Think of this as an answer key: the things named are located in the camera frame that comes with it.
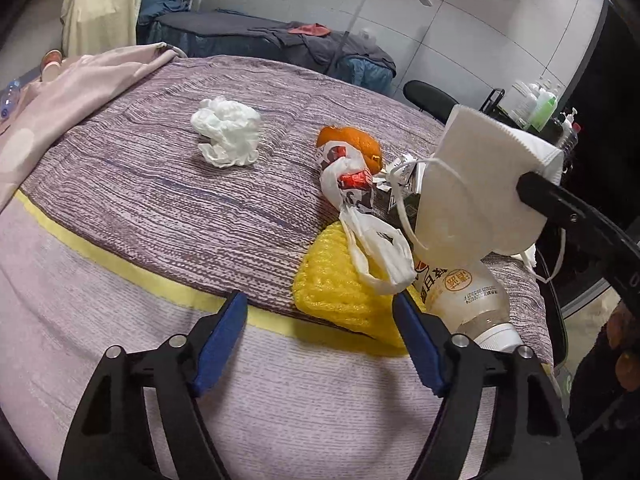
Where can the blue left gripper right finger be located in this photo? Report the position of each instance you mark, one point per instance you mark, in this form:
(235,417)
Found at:
(422,350)

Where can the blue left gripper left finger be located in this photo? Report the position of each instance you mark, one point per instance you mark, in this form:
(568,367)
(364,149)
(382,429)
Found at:
(213,340)

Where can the orange white plastic bottle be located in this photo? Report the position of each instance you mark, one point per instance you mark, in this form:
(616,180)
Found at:
(469,301)

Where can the white red plastic bag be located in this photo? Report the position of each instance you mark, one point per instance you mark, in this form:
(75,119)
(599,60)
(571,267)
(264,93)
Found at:
(380,253)

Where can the yellow foam net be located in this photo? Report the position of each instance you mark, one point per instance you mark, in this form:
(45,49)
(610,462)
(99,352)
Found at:
(327,286)

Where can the white face mask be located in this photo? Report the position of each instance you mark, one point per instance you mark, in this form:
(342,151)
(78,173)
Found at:
(469,206)

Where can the white tissue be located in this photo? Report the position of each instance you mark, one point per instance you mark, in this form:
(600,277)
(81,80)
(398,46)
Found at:
(232,130)

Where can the orange peel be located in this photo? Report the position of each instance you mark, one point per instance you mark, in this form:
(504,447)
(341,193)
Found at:
(369,148)

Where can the silver wrapper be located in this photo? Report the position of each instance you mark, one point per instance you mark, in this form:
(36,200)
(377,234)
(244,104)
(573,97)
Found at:
(402,168)

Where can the right hand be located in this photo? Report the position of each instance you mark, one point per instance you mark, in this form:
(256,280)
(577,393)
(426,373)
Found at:
(622,330)

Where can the pink bed sheet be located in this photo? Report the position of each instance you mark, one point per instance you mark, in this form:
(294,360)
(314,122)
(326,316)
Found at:
(96,371)

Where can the black rolling cart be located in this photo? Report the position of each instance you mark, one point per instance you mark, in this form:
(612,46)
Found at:
(498,105)

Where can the purple striped bed cover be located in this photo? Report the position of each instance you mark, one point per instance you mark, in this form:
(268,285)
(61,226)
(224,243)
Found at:
(128,189)

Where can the green bottle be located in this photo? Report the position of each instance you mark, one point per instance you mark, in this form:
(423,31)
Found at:
(545,107)

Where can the white pump bottle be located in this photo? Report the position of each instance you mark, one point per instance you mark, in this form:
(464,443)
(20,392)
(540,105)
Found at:
(524,109)

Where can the red cloth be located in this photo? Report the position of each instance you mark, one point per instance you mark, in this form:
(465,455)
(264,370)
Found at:
(310,30)

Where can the blue covered massage table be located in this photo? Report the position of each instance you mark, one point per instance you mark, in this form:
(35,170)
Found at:
(352,59)

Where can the red white paper cup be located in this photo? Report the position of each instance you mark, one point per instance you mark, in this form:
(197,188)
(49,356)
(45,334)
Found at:
(51,65)

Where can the white gooseneck lamp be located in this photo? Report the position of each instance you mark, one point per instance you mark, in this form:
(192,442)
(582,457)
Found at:
(396,26)

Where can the cream hanging cloth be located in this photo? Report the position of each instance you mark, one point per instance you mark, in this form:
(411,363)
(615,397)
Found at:
(96,26)

